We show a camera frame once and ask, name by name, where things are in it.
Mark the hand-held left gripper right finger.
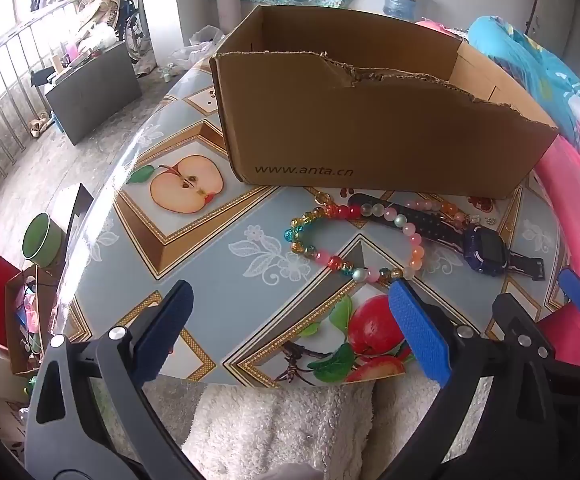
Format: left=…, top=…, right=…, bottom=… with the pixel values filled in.
left=387, top=276, right=558, bottom=480

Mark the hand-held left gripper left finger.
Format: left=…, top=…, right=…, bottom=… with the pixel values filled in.
left=24, top=280, right=206, bottom=480

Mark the purple watch with black strap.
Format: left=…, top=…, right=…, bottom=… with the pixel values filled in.
left=346, top=192, right=546, bottom=281

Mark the multicolour glass bead bracelet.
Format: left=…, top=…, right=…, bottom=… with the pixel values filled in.
left=283, top=201, right=427, bottom=285

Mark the brown cardboard box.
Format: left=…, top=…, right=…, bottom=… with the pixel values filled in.
left=209, top=5, right=560, bottom=200

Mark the black board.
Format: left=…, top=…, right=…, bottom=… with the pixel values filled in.
left=62, top=182, right=95, bottom=271

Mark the small cluttered cardboard box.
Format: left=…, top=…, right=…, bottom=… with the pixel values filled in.
left=5, top=265, right=66, bottom=378

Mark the blue printed quilt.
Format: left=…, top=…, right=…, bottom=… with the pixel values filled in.
left=467, top=15, right=580, bottom=151

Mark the pair of beige slippers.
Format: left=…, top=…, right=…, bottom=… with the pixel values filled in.
left=27, top=112, right=51, bottom=138

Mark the grey cabinet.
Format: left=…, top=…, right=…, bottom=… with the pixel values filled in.
left=45, top=40, right=143, bottom=146

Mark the clear plastic bag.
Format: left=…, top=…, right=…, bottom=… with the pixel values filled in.
left=170, top=24, right=228, bottom=68

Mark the metal railing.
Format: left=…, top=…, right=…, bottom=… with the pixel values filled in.
left=0, top=0, right=91, bottom=196

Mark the wheelchair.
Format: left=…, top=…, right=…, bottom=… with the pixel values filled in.
left=115, top=0, right=151, bottom=63

